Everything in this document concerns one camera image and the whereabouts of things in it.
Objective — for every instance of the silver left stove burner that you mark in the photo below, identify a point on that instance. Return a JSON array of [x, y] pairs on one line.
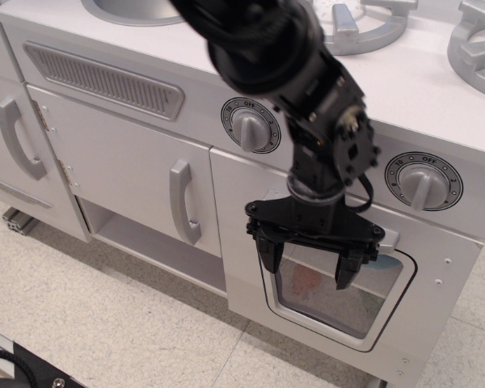
[[358, 27]]

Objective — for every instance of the silver right stove burner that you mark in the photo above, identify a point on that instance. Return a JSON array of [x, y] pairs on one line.
[[467, 58]]

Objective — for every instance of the grey cabinet door handle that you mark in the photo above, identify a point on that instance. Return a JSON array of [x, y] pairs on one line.
[[179, 178]]

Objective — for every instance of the white far left cabinet door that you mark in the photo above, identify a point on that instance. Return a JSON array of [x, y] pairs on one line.
[[49, 199]]

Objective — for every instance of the silver toy sink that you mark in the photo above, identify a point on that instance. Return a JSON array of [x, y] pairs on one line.
[[137, 13]]

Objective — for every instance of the grey vent grille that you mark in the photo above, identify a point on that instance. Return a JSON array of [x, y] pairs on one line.
[[152, 96]]

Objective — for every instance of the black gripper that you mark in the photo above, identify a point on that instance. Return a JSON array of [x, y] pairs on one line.
[[334, 228]]

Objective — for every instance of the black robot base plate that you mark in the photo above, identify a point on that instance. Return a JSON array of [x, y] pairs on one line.
[[41, 376]]

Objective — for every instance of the aluminium frame extrusion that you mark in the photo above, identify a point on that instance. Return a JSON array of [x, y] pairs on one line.
[[19, 222]]

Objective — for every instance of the white toy kitchen unit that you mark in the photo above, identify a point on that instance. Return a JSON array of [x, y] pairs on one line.
[[134, 307]]

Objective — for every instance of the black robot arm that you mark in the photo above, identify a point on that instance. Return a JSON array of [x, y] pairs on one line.
[[275, 50]]

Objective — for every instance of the silver stove burner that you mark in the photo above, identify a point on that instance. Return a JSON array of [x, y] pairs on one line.
[[467, 58], [358, 27]]

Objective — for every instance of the grey far left handle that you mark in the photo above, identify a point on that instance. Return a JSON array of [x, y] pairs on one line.
[[9, 116]]

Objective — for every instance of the red toy strawberry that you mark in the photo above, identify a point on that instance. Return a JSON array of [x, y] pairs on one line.
[[305, 281]]

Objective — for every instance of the white cabinet door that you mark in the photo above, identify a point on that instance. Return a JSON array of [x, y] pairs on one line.
[[49, 199], [124, 167]]

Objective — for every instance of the grey timer knob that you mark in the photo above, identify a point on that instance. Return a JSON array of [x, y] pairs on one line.
[[250, 125], [424, 182]]

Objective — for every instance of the light blue toy plate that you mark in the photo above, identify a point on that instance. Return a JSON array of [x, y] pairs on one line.
[[383, 262]]

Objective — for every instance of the grey right timer knob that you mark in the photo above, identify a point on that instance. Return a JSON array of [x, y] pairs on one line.
[[424, 182]]

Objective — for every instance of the white oven door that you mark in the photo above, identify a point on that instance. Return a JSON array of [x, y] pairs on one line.
[[419, 294]]

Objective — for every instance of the grey left timer knob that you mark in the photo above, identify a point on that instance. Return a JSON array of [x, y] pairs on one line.
[[250, 125]]

